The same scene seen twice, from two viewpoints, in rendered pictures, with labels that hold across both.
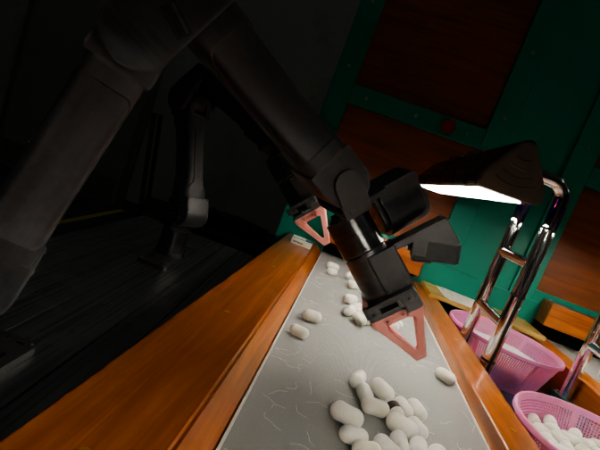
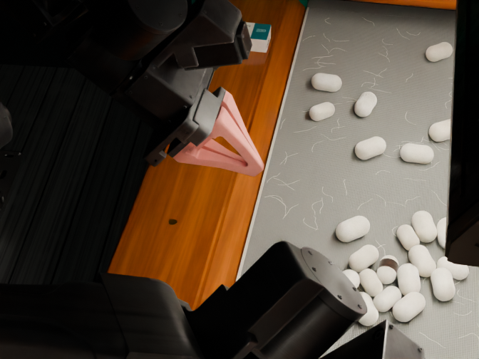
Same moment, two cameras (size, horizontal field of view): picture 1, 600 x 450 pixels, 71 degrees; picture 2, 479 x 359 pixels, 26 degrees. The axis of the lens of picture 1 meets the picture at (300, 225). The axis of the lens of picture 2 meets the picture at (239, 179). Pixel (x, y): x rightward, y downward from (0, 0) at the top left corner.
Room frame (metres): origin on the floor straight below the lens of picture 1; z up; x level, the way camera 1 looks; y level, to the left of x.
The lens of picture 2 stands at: (0.10, -0.11, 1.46)
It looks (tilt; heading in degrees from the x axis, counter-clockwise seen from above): 40 degrees down; 5
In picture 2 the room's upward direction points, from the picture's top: straight up
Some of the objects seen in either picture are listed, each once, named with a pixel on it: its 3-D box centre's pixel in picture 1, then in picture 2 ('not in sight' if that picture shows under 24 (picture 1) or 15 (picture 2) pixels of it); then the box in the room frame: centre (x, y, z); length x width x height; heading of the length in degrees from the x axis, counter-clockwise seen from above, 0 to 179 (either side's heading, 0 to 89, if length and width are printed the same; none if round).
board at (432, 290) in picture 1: (479, 308); not in sight; (1.20, -0.58, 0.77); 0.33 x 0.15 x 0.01; 85
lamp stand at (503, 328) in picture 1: (463, 271); not in sight; (0.83, -0.34, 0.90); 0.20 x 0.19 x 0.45; 175
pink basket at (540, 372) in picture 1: (496, 353); not in sight; (0.98, -0.55, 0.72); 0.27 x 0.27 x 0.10
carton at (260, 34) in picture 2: (302, 241); (244, 35); (1.19, -0.02, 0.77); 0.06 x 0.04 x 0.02; 85
